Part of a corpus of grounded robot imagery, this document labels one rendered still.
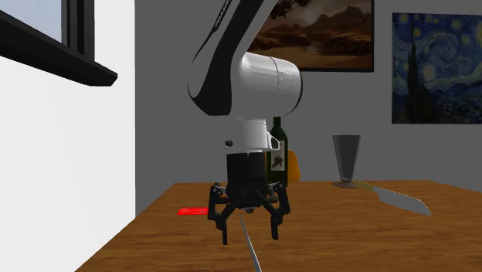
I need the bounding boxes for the black framed window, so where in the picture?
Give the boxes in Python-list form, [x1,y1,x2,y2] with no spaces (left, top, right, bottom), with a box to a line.
[0,0,118,87]

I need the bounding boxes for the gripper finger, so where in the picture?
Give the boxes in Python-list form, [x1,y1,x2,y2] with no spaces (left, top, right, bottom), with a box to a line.
[260,182,291,241]
[207,182,238,247]

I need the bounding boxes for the desert landscape wall picture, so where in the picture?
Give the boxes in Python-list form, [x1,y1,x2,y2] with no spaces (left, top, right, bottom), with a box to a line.
[246,0,375,73]

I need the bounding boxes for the green wine bottle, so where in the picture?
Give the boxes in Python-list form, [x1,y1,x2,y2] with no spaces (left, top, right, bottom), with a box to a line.
[266,116,290,188]

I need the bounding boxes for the orange rounded object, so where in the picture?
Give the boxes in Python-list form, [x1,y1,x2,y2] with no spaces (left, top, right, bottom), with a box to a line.
[287,149,301,183]

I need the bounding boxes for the knife with yellow handle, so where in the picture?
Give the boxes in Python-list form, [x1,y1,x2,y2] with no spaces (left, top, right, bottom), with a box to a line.
[354,179,433,218]

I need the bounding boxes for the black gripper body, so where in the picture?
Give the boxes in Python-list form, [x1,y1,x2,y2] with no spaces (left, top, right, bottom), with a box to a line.
[225,150,280,211]

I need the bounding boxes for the grey conical cup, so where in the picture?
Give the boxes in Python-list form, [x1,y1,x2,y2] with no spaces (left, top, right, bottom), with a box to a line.
[331,134,362,189]

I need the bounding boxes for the thin grey pointed blade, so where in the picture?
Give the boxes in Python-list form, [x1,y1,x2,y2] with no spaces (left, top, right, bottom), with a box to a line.
[238,213,263,272]

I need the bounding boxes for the blue starry night painting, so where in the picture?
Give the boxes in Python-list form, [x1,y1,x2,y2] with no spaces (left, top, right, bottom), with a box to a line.
[391,12,482,125]

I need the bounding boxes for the wooden table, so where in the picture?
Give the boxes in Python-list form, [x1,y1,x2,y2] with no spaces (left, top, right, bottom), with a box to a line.
[75,179,482,272]

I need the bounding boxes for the red flat object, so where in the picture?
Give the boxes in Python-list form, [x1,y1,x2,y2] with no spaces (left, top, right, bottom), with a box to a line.
[176,206,209,216]

